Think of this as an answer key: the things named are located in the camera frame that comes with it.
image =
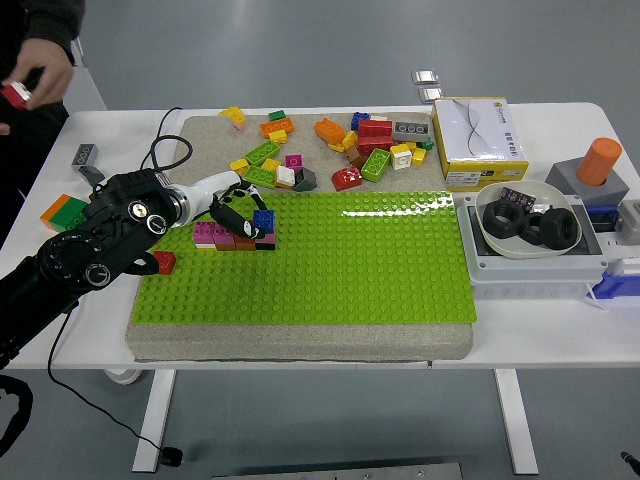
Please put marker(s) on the person's right hand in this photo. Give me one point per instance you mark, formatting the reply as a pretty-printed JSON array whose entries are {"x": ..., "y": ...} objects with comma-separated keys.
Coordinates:
[{"x": 3, "y": 129}]

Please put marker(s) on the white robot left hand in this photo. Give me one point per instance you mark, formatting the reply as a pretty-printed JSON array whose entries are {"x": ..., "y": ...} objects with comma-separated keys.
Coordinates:
[{"x": 210, "y": 192}]

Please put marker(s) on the person's left hand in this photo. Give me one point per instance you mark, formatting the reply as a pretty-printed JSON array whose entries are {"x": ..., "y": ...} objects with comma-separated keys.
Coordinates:
[{"x": 52, "y": 70}]

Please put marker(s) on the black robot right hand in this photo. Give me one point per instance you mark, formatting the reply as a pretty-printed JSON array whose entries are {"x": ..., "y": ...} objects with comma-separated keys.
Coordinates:
[{"x": 629, "y": 459}]

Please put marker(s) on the red and white brick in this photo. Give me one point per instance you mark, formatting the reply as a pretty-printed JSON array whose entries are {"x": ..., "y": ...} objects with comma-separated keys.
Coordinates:
[{"x": 16, "y": 95}]

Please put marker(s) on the blue square toy brick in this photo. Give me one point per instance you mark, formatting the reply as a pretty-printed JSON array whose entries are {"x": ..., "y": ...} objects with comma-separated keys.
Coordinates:
[
  {"x": 359, "y": 120},
  {"x": 265, "y": 220}
]

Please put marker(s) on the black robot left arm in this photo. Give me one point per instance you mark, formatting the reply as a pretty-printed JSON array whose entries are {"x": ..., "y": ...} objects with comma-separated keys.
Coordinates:
[{"x": 115, "y": 215}]

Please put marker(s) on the person's left forearm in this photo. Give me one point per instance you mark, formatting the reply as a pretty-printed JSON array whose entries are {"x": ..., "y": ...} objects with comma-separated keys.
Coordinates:
[{"x": 55, "y": 20}]

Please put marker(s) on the small yellow toy brick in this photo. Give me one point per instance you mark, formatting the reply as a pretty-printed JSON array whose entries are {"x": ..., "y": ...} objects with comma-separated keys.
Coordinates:
[
  {"x": 411, "y": 145},
  {"x": 350, "y": 140},
  {"x": 278, "y": 136},
  {"x": 239, "y": 166},
  {"x": 419, "y": 156},
  {"x": 271, "y": 164}
]

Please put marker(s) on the long pink toy brick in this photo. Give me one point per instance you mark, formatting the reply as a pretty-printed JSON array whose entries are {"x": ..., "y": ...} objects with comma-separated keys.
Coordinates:
[{"x": 205, "y": 232}]

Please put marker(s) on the lime green toy brick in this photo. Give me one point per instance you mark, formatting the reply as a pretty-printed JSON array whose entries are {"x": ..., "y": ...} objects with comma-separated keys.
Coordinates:
[
  {"x": 262, "y": 152},
  {"x": 260, "y": 175},
  {"x": 376, "y": 165}
]

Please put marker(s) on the thin white toy brick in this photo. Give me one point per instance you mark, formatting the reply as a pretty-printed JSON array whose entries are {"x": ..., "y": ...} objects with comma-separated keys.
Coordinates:
[{"x": 205, "y": 246}]

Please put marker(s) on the red square toy brick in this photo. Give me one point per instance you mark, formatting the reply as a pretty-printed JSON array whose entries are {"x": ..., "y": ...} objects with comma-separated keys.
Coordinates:
[
  {"x": 239, "y": 240},
  {"x": 165, "y": 262}
]

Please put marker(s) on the thin brown toy brick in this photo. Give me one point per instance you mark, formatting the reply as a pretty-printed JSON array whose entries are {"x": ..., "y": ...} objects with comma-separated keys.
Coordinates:
[{"x": 245, "y": 246}]

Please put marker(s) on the pale pink toy brick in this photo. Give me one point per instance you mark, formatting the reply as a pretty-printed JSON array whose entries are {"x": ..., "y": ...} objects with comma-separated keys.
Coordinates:
[{"x": 240, "y": 126}]

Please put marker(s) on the small pink toy brick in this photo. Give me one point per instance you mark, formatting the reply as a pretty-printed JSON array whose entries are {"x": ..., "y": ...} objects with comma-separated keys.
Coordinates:
[{"x": 268, "y": 238}]

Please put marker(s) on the white and orange brick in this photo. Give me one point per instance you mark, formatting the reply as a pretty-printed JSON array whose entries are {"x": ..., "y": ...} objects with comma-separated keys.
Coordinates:
[{"x": 285, "y": 176}]

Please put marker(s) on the thin black toy brick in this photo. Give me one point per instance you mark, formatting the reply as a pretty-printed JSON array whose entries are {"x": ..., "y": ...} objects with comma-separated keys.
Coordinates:
[{"x": 266, "y": 246}]

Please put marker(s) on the yellow sloped toy brick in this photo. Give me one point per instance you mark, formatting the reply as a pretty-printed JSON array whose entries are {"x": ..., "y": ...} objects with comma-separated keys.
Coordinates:
[{"x": 232, "y": 114}]

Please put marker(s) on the grey three-hole toy brick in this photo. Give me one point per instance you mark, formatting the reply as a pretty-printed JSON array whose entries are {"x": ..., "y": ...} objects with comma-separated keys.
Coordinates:
[
  {"x": 411, "y": 130},
  {"x": 84, "y": 155}
]

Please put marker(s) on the magenta toy brick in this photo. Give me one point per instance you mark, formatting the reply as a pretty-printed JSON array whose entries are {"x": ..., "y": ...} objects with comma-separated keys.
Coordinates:
[{"x": 294, "y": 162}]

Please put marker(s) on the long orange toy brick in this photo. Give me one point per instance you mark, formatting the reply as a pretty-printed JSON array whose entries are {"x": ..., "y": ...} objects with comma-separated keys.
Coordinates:
[
  {"x": 276, "y": 127},
  {"x": 330, "y": 131},
  {"x": 52, "y": 210}
]

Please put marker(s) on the dark grey sloped brick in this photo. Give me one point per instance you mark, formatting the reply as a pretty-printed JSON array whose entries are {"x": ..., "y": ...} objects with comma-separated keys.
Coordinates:
[
  {"x": 91, "y": 174},
  {"x": 305, "y": 181}
]

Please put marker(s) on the small dark green brick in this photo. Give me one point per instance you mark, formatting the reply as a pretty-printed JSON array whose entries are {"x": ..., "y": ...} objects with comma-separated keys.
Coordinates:
[
  {"x": 277, "y": 115},
  {"x": 427, "y": 144}
]

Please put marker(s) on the large dark green brick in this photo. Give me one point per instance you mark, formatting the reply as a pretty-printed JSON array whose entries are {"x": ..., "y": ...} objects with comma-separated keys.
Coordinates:
[{"x": 67, "y": 215}]

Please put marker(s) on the green studded baseplate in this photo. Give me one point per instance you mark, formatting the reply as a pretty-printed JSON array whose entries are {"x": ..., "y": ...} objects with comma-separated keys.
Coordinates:
[{"x": 325, "y": 260}]

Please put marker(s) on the flat yellow toy brick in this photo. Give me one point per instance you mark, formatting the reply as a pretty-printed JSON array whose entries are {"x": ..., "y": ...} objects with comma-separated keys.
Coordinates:
[{"x": 336, "y": 147}]

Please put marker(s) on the red sloped toy brick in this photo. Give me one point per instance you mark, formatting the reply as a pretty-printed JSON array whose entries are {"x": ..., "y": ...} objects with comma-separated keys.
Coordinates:
[{"x": 347, "y": 179}]

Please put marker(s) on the large red toy brick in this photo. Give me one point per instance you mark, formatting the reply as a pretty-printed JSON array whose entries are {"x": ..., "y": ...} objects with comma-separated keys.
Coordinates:
[{"x": 375, "y": 135}]

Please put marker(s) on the white and yellow brick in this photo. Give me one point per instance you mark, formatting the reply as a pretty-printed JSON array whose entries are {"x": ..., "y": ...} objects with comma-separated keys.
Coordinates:
[{"x": 401, "y": 156}]

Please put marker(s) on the person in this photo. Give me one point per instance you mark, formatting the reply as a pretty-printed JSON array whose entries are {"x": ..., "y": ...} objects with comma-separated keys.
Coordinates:
[{"x": 20, "y": 170}]

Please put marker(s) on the white table leg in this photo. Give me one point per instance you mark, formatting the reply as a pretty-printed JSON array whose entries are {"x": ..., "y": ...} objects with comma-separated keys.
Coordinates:
[
  {"x": 515, "y": 420},
  {"x": 152, "y": 420}
]

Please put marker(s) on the blue plastic block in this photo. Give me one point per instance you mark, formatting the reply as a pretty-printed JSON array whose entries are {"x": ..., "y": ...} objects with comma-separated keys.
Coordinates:
[{"x": 620, "y": 287}]

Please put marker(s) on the grey-brown foam mat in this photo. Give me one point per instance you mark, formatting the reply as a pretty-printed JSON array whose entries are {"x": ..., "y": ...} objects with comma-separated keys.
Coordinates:
[{"x": 320, "y": 345}]

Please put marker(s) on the grey junction box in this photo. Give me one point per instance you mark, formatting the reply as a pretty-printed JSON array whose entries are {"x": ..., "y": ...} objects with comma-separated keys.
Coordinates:
[{"x": 530, "y": 280}]

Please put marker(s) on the dark blue part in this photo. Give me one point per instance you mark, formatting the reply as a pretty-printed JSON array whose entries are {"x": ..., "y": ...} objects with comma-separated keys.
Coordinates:
[{"x": 602, "y": 220}]

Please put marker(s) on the silver floor socket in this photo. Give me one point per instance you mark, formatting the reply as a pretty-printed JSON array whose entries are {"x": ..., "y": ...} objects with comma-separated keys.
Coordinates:
[
  {"x": 425, "y": 75},
  {"x": 430, "y": 94}
]

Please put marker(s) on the light grey connector part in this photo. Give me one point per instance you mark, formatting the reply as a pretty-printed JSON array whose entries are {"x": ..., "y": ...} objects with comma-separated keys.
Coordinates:
[{"x": 631, "y": 217}]

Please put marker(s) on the large black hex nut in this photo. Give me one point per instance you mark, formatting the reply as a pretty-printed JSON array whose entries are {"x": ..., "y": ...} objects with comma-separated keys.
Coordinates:
[
  {"x": 515, "y": 227},
  {"x": 531, "y": 237},
  {"x": 547, "y": 225}
]

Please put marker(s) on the grey block with hole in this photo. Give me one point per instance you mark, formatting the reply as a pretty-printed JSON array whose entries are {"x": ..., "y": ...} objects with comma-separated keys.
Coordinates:
[{"x": 607, "y": 195}]

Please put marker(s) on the white bowl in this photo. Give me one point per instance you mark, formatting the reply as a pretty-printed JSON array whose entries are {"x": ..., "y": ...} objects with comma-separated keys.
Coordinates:
[{"x": 552, "y": 195}]

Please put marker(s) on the yellow and white carton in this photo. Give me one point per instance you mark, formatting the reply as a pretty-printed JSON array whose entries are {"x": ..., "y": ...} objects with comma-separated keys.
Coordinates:
[{"x": 480, "y": 140}]

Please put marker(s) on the dark circuit board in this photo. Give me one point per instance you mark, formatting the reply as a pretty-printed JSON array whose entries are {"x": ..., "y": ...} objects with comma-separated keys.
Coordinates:
[{"x": 517, "y": 196}]

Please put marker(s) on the orange cylinder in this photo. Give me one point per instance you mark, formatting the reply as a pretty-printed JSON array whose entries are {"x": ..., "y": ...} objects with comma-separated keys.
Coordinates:
[{"x": 599, "y": 160}]

